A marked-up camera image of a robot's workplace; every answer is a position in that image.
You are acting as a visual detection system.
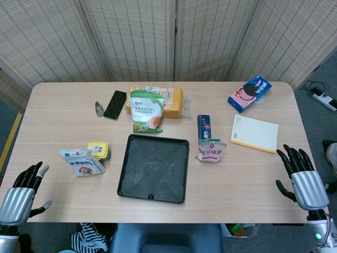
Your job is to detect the blue cookie box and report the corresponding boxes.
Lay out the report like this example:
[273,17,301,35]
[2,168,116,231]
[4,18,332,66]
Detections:
[227,74,273,114]

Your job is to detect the black smartphone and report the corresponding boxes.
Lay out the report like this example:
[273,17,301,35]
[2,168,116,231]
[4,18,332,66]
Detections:
[103,90,128,121]

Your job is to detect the green white corn starch bag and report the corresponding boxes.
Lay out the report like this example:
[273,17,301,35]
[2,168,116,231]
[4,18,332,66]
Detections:
[128,89,165,133]

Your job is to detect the grey shoe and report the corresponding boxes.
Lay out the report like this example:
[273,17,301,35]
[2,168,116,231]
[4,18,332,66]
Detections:
[324,141,337,171]

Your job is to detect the small grey metal object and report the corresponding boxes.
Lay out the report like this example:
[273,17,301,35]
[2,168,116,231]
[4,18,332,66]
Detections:
[94,100,105,117]

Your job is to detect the black power cable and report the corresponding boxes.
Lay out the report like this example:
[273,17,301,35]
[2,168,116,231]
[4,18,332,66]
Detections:
[299,80,329,96]

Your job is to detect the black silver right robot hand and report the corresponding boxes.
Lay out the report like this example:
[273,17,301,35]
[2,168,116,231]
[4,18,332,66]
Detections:
[275,143,330,212]

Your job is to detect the yellow green plastic container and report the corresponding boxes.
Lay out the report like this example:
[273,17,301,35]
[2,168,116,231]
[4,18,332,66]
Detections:
[86,141,112,162]

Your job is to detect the dark blue slim box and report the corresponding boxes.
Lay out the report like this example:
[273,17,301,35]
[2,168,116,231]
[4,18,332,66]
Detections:
[197,113,213,142]

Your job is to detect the white notebook yellow edge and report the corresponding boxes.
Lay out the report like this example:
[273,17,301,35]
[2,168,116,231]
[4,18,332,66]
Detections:
[230,113,280,154]

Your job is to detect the white power strip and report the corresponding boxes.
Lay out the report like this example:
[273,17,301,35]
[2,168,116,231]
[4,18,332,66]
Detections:
[311,88,337,112]

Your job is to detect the black white striped cloth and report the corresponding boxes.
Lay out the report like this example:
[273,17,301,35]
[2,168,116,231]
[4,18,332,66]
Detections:
[70,222,112,253]

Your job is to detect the pink-white seasoning bag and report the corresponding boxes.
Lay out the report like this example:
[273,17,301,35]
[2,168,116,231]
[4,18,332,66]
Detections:
[195,138,228,164]

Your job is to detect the woven folding screen panel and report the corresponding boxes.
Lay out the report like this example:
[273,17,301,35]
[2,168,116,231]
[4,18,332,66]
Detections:
[174,0,261,82]
[80,0,183,82]
[228,0,337,89]
[0,0,112,106]

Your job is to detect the clear box coloured items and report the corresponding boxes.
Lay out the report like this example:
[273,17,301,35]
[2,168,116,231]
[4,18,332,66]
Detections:
[220,223,262,238]

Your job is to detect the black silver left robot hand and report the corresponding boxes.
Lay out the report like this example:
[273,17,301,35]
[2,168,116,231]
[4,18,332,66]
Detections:
[0,161,53,227]

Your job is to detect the clear crumpled plastic wrapper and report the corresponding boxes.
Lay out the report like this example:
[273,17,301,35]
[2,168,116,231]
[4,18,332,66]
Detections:
[182,95,194,118]

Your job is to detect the blue padded seat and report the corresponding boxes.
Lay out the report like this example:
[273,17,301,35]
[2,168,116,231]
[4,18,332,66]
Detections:
[108,223,225,253]

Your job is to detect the yellow tissue pack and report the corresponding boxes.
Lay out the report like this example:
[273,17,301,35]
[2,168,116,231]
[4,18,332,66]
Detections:
[124,84,184,120]

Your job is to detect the black square plastic tray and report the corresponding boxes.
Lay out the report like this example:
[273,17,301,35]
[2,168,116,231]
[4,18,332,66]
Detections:
[116,133,191,205]

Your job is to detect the white castor sugar bag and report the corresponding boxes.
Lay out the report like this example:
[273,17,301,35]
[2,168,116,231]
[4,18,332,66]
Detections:
[58,148,107,178]

